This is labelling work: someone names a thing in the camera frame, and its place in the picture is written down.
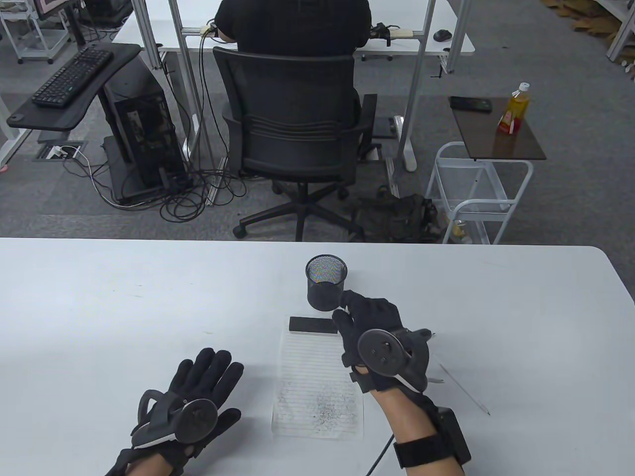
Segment black office chair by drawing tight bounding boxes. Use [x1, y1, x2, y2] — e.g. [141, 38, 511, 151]
[212, 47, 378, 242]

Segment black wrist band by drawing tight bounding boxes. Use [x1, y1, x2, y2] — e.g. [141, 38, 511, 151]
[393, 408, 472, 469]

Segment brown cardboard pieces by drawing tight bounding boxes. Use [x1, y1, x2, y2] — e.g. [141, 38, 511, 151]
[540, 0, 623, 36]

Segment black keyboard tray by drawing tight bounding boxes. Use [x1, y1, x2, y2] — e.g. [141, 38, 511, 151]
[6, 43, 143, 133]

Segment black braided cable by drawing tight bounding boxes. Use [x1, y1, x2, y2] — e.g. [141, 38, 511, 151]
[367, 434, 395, 476]

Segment floor outlet box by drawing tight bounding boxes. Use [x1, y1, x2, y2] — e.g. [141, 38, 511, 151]
[33, 141, 88, 162]

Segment dark backpack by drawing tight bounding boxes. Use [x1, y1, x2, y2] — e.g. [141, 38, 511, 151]
[346, 184, 443, 243]

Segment white desk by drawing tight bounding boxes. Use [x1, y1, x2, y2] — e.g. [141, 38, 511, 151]
[111, 0, 477, 56]

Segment black rectangular block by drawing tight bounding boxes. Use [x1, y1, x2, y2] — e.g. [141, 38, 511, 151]
[289, 316, 339, 336]

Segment tangled black floor cables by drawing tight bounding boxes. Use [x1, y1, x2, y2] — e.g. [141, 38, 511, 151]
[62, 149, 249, 222]

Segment black computer tower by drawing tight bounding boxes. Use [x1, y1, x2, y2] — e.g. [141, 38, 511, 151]
[97, 64, 188, 201]

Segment black monitor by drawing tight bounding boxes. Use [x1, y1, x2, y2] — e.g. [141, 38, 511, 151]
[33, 0, 80, 21]

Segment person's right forearm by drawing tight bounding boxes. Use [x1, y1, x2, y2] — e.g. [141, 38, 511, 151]
[372, 384, 464, 476]

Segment black mesh pencil holder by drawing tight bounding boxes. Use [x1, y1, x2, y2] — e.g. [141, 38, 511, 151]
[306, 255, 348, 312]

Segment aluminium frame post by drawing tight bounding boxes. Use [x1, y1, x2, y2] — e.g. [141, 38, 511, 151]
[131, 0, 165, 71]
[170, 0, 220, 172]
[392, 0, 438, 173]
[445, 0, 473, 75]

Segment beige wooden strip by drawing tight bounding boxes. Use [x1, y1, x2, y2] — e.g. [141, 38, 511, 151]
[201, 25, 413, 39]

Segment white metal rack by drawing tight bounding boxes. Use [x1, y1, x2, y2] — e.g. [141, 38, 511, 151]
[0, 0, 71, 65]

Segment person's right hand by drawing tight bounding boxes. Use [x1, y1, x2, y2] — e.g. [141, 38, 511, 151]
[331, 290, 437, 395]

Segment person's left forearm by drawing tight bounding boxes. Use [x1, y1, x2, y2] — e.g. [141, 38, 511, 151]
[127, 452, 169, 476]

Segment yellow drink bottle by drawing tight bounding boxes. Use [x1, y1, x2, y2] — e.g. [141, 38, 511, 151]
[497, 82, 531, 135]

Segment person's left hand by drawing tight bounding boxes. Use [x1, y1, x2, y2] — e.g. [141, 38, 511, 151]
[104, 347, 245, 476]

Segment brown side table top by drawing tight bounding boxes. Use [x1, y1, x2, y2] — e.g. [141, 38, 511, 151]
[448, 96, 548, 162]

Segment white wire cart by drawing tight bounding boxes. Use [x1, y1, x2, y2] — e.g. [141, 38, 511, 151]
[426, 141, 535, 245]

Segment black and white hand controller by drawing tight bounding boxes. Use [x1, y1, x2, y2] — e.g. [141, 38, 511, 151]
[357, 328, 435, 395]
[130, 389, 219, 447]

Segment white shelf frame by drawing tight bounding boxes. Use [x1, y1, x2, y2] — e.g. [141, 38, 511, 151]
[606, 0, 635, 64]

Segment lined paper sheet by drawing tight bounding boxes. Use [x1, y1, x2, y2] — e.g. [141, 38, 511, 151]
[271, 327, 365, 441]

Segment black keyboard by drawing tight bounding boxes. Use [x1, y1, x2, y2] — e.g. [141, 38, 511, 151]
[31, 46, 115, 109]

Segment black phone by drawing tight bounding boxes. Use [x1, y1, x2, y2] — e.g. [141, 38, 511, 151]
[448, 96, 494, 113]

